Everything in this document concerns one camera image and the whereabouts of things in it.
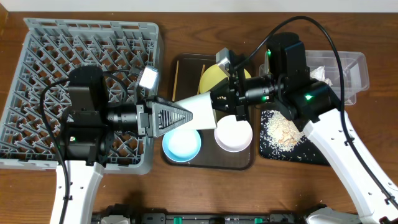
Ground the white cup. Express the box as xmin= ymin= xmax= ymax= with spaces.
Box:
xmin=175 ymin=91 xmax=217 ymax=130

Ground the light blue bowl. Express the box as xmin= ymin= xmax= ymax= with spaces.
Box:
xmin=162 ymin=129 xmax=201 ymax=162

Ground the dark brown serving tray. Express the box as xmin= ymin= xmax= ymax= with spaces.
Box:
xmin=162 ymin=54 xmax=255 ymax=170

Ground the wooden chopstick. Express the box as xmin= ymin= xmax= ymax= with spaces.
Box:
xmin=197 ymin=64 xmax=206 ymax=95
xmin=172 ymin=60 xmax=179 ymax=101

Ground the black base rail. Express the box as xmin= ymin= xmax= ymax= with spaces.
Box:
xmin=91 ymin=203 xmax=361 ymax=224

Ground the grey plastic dish rack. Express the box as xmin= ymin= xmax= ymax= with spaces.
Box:
xmin=1 ymin=18 xmax=164 ymax=170

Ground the spilled rice pile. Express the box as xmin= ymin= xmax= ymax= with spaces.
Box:
xmin=259 ymin=109 xmax=321 ymax=162

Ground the white bowl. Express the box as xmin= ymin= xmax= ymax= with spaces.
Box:
xmin=214 ymin=115 xmax=253 ymax=152

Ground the yellow round plate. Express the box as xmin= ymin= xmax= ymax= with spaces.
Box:
xmin=199 ymin=63 xmax=252 ymax=95

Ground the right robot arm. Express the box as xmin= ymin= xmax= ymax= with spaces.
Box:
xmin=210 ymin=32 xmax=397 ymax=223

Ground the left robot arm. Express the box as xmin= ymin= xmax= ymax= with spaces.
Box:
xmin=50 ymin=66 xmax=193 ymax=223

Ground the black waste tray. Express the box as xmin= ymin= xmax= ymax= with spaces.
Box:
xmin=258 ymin=103 xmax=332 ymax=166

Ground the white tissue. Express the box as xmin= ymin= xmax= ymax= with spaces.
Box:
xmin=310 ymin=66 xmax=333 ymax=86

